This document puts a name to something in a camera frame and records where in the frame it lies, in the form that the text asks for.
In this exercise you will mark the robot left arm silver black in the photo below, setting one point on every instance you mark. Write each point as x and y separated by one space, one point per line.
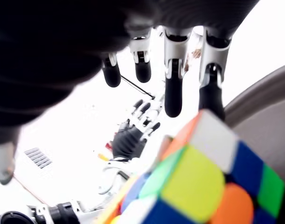
114 170

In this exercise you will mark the grey slatted vent grille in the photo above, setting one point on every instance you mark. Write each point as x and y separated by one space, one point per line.
38 158

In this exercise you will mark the dark brown round plate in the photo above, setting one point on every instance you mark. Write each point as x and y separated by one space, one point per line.
261 121

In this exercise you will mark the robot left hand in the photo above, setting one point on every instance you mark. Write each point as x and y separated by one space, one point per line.
128 142

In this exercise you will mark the multicoloured Rubik's cube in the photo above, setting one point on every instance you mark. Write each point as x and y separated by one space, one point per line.
198 182

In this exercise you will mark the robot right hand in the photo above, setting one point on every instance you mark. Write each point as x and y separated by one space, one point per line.
51 46

